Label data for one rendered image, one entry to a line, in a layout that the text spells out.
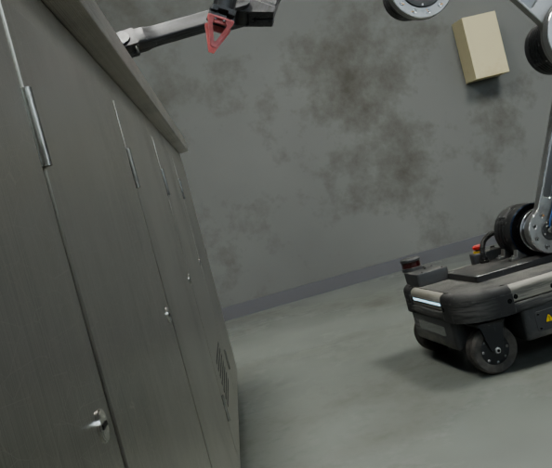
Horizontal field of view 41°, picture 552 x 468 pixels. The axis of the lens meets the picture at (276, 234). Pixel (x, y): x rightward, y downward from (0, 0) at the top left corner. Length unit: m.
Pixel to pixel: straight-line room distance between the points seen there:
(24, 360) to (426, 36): 4.55
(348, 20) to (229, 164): 1.16
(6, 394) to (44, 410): 0.05
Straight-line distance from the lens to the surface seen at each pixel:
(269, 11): 2.36
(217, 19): 1.91
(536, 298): 2.14
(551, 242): 2.33
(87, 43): 0.90
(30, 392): 0.38
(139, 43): 2.31
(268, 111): 4.46
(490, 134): 4.90
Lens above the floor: 0.63
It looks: 3 degrees down
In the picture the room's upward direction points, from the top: 15 degrees counter-clockwise
